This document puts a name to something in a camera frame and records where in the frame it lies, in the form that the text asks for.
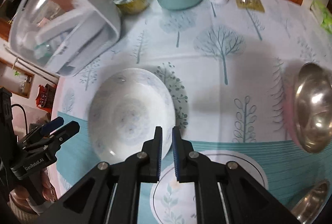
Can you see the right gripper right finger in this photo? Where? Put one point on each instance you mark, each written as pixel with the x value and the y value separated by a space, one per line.
pixel 184 167

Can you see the green wet wipes pack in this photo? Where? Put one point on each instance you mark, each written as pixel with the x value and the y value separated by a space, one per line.
pixel 322 15

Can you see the blue steel bowl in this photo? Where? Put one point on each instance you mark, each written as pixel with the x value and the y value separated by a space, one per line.
pixel 308 208

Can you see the left hand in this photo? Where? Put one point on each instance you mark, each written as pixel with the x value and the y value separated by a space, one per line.
pixel 34 191

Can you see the red basket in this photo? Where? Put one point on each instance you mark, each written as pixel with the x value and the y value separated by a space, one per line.
pixel 45 97

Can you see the pink steel bowl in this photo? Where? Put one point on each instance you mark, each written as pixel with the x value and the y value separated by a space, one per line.
pixel 307 107

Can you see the patterned teal tablecloth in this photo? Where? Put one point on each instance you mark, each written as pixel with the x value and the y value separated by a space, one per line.
pixel 227 71

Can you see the clear white storage box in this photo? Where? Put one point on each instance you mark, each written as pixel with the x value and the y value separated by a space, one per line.
pixel 64 36

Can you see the small glass jar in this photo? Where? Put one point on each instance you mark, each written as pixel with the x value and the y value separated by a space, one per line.
pixel 131 7

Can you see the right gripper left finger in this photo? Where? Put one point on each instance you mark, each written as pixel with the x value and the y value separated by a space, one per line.
pixel 150 171

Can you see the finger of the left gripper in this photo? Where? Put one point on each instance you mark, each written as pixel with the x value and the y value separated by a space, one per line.
pixel 48 128
pixel 63 134

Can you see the white patterned deep plate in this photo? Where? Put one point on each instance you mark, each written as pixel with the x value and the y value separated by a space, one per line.
pixel 125 111

